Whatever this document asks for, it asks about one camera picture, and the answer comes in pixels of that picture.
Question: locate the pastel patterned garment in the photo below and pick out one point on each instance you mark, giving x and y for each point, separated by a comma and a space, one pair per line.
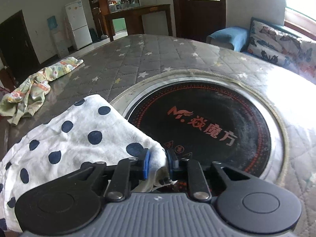
26, 99

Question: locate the dark wooden door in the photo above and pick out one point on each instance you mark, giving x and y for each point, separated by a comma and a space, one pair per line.
197, 19

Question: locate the wooden counter table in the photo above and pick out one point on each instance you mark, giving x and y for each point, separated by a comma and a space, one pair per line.
133, 19

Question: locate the long butterfly print pillow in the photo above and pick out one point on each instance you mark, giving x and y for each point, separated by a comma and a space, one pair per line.
282, 49

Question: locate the white polka dot garment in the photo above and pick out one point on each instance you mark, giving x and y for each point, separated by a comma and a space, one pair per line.
89, 131

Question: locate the water dispenser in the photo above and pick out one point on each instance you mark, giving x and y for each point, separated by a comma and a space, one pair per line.
57, 37

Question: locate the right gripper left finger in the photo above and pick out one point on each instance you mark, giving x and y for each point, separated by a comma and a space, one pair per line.
70, 203

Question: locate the dark interior door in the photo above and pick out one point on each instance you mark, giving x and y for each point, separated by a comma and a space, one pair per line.
17, 52

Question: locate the white refrigerator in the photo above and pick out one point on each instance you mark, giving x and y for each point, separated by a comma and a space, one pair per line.
77, 25

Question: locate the bright window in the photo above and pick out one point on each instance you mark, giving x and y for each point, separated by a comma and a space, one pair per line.
301, 13

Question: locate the wooden shelf cabinet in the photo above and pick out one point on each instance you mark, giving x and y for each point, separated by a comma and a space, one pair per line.
111, 5

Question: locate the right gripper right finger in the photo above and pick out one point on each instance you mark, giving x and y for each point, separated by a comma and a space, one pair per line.
242, 201

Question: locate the grey quilted star table cover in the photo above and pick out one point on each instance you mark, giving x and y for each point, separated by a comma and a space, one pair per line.
110, 69

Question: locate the blue covered sofa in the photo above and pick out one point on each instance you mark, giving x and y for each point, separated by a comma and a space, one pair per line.
237, 38

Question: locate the round black induction cooktop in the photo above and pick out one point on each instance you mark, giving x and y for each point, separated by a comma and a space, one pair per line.
209, 118

